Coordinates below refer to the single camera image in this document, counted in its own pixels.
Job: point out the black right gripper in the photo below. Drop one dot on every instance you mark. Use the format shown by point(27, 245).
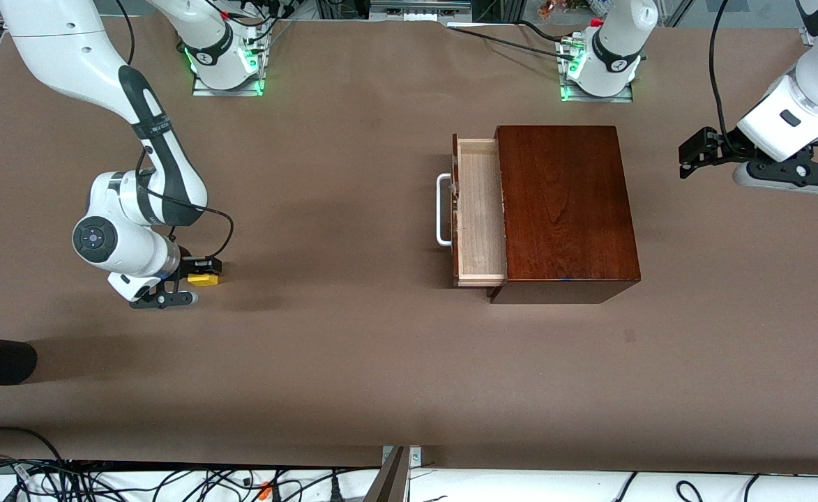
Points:
point(190, 267)

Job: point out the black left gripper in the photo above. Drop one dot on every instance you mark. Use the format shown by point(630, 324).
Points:
point(717, 144)

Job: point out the yellow wooden block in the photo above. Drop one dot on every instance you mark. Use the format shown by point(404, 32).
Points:
point(203, 280)

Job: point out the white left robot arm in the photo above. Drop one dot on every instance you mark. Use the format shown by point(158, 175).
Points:
point(618, 49)

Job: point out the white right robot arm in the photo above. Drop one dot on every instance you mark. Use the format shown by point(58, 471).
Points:
point(67, 42)

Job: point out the dark brown wooden cabinet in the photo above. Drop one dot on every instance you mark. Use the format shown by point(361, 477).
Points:
point(569, 209)

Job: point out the orange connector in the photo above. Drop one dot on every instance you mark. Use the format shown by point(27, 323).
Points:
point(265, 490)

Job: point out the silver power strip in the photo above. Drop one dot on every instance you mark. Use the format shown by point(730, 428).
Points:
point(419, 10)

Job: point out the white board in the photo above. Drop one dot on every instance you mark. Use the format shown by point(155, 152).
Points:
point(520, 488)

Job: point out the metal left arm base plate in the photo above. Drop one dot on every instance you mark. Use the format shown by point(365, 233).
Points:
point(593, 99)

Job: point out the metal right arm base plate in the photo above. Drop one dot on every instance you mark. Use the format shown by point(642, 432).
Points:
point(241, 91)

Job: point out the small metal bracket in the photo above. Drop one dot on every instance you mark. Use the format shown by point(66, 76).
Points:
point(415, 457)

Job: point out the grey metal post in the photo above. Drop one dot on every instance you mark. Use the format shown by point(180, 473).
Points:
point(389, 484)

